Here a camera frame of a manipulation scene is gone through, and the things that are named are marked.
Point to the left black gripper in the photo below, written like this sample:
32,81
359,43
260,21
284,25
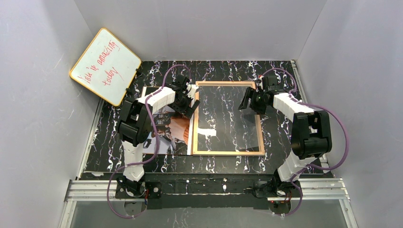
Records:
186,105

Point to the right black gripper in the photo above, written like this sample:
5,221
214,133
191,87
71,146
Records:
253,100

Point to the printed photo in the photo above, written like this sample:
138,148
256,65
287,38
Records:
173,131

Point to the clear plastic sheet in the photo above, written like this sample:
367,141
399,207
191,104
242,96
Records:
226,119

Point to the wooden picture frame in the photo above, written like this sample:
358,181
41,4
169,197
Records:
226,119

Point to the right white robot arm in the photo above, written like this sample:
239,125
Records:
310,134

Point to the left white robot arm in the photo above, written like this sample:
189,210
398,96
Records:
136,122

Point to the whiteboard with red writing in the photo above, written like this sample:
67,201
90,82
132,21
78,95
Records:
107,67

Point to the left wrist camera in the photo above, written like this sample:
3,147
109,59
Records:
191,90

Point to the frame backing board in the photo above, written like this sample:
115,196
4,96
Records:
148,90

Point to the aluminium rail base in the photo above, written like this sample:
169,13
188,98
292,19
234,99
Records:
213,186

